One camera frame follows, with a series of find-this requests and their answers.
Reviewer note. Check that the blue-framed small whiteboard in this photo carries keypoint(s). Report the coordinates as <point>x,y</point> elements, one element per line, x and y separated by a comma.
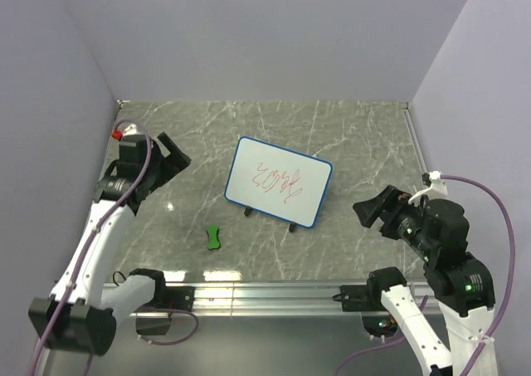
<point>277,181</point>

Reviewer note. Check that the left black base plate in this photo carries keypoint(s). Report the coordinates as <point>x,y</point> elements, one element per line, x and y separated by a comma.
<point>179,298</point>

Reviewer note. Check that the black whiteboard foot left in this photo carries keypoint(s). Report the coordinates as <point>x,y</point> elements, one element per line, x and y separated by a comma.
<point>248,211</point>

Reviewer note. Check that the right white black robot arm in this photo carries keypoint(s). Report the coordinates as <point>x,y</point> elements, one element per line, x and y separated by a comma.
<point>464,292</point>

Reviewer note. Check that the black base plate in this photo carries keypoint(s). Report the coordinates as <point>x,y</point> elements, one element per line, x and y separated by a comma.
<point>353,298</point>
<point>179,298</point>

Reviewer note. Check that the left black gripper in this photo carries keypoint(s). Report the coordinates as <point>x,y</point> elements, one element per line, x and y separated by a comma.
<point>176,158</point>

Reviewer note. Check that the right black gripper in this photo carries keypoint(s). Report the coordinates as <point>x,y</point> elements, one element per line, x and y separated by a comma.
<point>395,200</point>

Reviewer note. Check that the aluminium mounting rail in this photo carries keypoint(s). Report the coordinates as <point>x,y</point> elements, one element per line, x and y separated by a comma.
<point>260,299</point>

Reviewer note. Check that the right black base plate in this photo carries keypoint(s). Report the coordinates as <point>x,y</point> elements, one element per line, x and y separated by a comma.
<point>353,298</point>

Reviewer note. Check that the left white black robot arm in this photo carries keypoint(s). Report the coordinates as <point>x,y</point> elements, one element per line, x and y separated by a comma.
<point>79,315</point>

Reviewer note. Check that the green whiteboard eraser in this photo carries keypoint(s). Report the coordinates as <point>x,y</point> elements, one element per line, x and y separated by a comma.
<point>213,242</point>

